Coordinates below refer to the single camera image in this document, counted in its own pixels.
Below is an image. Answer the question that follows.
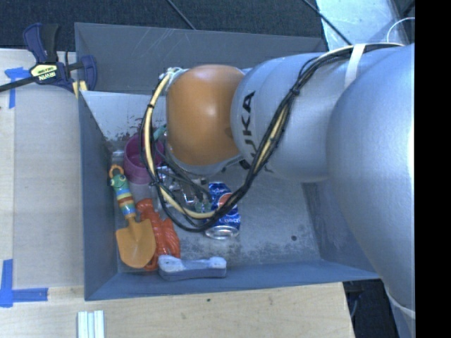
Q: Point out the blue soda can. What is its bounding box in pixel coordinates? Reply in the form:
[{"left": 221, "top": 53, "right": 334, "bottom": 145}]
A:
[{"left": 204, "top": 181, "right": 242, "bottom": 241}]

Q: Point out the pale wood flat board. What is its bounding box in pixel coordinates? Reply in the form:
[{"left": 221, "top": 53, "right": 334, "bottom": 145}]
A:
[{"left": 13, "top": 82, "right": 86, "bottom": 290}]

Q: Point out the orange toy shovel frog handle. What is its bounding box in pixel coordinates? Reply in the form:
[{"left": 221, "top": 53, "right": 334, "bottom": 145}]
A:
[{"left": 107, "top": 164, "right": 157, "bottom": 270}]

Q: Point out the purple plastic cup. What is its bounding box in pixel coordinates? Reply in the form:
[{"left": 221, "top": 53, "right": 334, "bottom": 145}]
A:
[{"left": 123, "top": 133, "right": 166, "bottom": 186}]

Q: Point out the grey metal bin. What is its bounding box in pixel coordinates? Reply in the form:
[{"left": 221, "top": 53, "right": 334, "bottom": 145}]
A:
[{"left": 73, "top": 22, "right": 382, "bottom": 302}]

